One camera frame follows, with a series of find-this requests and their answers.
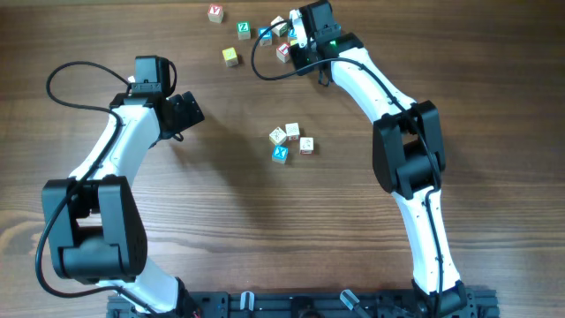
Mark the red I wooden block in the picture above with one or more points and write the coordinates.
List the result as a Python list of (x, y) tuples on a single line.
[(283, 52)]

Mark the yellow S wooden block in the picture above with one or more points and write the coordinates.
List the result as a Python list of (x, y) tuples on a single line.
[(230, 57)]

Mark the green Z wooden block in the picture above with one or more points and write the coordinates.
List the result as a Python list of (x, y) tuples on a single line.
[(243, 30)]

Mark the blue L wooden block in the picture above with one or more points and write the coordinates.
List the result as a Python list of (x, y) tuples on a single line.
[(265, 36)]

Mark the red letter wooden block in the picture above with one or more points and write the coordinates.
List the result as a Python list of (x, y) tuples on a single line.
[(215, 13)]

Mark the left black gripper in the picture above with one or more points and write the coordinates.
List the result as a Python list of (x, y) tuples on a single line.
[(188, 111)]

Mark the red edged animal block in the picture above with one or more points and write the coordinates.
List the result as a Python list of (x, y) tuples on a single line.
[(306, 145)]

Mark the blue X wooden block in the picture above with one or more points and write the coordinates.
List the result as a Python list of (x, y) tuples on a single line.
[(280, 154)]

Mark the plain animal wooden block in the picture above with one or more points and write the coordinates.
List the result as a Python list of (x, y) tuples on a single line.
[(280, 26)]

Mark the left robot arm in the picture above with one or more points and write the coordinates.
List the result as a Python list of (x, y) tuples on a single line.
[(94, 239)]

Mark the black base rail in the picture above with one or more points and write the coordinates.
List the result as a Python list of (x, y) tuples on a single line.
[(391, 303)]

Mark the number 2 wooden block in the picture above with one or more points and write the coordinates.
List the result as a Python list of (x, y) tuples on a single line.
[(292, 131)]

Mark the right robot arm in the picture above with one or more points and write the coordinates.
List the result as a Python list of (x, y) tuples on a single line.
[(408, 150)]

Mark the green edged picture block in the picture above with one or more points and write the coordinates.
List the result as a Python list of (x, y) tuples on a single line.
[(278, 136)]

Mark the blue D wooden block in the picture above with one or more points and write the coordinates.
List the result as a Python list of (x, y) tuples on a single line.
[(291, 35)]

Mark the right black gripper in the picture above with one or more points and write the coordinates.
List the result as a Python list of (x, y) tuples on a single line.
[(296, 53)]

